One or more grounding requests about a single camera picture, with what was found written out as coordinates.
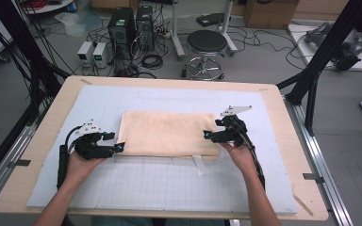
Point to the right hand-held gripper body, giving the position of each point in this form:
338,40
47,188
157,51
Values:
234,133

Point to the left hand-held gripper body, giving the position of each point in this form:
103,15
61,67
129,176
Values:
91,147

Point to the cream terry towel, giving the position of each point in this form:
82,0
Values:
169,133

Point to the person's left hand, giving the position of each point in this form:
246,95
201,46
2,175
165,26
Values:
78,171

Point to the person's right hand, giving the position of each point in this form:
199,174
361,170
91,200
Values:
243,160

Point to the white foam grid mat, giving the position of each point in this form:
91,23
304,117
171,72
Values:
157,188

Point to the black table clamp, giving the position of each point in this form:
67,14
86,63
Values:
20,163
313,177

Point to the white power supply unit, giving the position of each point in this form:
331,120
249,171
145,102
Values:
100,55
85,52

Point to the black round stool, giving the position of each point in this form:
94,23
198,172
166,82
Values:
206,40

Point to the white desk leg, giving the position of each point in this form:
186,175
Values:
177,34
227,28

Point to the black flat device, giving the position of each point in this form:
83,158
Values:
210,19

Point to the white power strip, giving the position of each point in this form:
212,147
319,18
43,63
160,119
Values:
166,34

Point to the large black computer tower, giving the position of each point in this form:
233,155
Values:
121,31

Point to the white floor board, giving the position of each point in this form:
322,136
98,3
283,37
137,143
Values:
301,40

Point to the slim black computer tower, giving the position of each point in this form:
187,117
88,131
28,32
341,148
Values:
145,26

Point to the cardboard box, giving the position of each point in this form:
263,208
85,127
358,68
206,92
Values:
270,14

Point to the clear plastic bag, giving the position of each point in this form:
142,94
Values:
74,23

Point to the white round table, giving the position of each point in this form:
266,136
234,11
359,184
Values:
56,6

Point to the aluminium rail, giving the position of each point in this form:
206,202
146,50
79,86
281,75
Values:
6,163
320,157

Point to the black metal frame post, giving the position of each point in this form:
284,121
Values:
22,47
320,53

